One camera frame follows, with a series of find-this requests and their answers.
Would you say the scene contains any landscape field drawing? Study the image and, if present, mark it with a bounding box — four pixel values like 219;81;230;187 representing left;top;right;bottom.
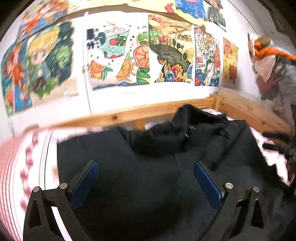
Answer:
148;14;194;82

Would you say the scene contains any orange haired girl drawing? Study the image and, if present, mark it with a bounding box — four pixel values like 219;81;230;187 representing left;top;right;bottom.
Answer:
17;0;73;41

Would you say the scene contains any red haired boy drawing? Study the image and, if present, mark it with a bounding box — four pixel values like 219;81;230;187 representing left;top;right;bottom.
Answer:
205;0;226;30

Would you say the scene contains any juice and orange drawing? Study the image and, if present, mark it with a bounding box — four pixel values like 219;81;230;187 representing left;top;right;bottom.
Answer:
84;11;151;90

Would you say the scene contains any wooden bed frame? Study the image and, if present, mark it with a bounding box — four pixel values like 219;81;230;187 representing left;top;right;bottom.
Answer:
23;87;293;142

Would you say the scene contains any bagged clothes pile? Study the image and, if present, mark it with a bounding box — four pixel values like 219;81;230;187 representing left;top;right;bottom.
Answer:
248;36;295;126

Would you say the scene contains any pink dotted quilt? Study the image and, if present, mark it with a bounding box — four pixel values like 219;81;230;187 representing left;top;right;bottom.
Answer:
1;109;290;240

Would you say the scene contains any black large coat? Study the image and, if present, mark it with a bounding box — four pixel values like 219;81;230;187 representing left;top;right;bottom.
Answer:
57;105;295;240

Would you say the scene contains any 2024 dragon drawing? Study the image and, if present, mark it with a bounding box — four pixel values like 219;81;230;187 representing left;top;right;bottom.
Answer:
194;27;221;87

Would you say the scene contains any yellow bear duck drawing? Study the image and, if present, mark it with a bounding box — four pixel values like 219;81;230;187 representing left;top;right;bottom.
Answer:
223;38;238;85

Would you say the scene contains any anime girl drawing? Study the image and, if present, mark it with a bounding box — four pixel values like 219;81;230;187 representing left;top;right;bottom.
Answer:
1;21;78;115

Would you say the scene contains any blue jellyfish drawing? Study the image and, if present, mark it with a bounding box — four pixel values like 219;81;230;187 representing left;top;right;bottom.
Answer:
125;0;207;21

